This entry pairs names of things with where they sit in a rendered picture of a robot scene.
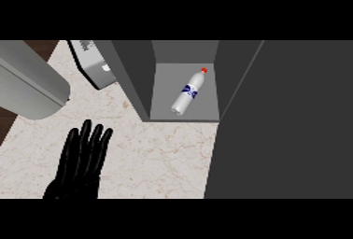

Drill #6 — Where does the white plastic water bottle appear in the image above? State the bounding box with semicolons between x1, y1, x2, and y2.
170;67;210;117

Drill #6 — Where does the grey open cabinet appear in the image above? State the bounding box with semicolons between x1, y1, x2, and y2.
94;40;266;123

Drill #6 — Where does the grey box appliance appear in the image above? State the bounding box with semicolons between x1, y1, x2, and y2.
67;40;119;91

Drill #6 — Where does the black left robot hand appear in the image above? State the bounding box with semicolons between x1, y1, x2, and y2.
42;119;114;200

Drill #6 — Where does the dark grey cabinet door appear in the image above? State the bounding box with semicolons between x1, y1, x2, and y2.
203;40;353;200

